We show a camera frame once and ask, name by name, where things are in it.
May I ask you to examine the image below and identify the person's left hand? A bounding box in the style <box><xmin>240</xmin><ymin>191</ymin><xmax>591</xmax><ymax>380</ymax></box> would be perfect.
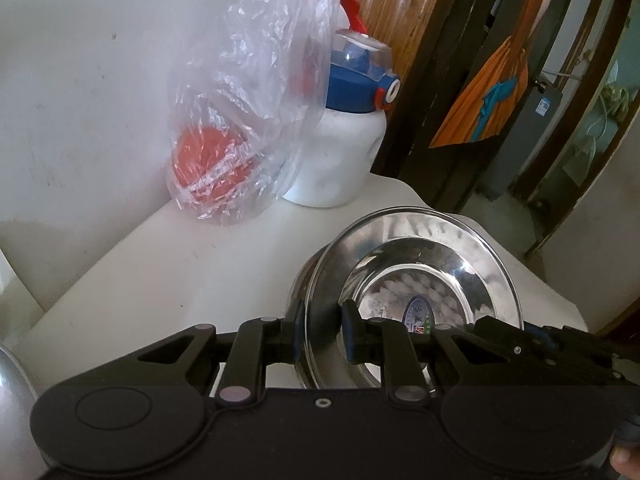
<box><xmin>610</xmin><ymin>446</ymin><xmax>640</xmax><ymax>480</ymax></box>

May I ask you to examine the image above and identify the deep stainless steel bowl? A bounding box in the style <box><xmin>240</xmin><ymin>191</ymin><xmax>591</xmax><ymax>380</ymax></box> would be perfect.
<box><xmin>0</xmin><ymin>347</ymin><xmax>46</xmax><ymax>479</ymax></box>

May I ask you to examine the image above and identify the clear plastic bag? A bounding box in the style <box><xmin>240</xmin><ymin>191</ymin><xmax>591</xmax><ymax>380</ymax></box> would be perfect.
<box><xmin>167</xmin><ymin>0</ymin><xmax>340</xmax><ymax>226</ymax></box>

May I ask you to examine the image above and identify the orange dress figure poster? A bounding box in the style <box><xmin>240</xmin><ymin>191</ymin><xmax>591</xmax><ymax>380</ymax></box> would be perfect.
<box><xmin>430</xmin><ymin>0</ymin><xmax>551</xmax><ymax>148</ymax></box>

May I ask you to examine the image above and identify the wooden door frame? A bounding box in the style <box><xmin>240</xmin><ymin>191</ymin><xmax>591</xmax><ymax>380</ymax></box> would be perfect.
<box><xmin>359</xmin><ymin>0</ymin><xmax>438</xmax><ymax>81</ymax></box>

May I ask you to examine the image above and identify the steel plate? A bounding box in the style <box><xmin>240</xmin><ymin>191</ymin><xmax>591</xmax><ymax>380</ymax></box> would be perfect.
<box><xmin>305</xmin><ymin>206</ymin><xmax>524</xmax><ymax>389</ymax></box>
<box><xmin>284</xmin><ymin>248</ymin><xmax>324</xmax><ymax>389</ymax></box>

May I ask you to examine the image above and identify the white printed tablecloth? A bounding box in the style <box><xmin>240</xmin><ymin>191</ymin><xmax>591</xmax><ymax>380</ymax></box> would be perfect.
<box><xmin>8</xmin><ymin>169</ymin><xmax>591</xmax><ymax>396</ymax></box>

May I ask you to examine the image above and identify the white blue water bottle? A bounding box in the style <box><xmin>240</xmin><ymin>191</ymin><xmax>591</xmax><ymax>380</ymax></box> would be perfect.
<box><xmin>284</xmin><ymin>0</ymin><xmax>401</xmax><ymax>208</ymax></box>

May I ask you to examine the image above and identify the red ball in bag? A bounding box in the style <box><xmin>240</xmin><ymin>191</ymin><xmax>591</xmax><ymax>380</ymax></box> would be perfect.
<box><xmin>171</xmin><ymin>126</ymin><xmax>252</xmax><ymax>206</ymax></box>

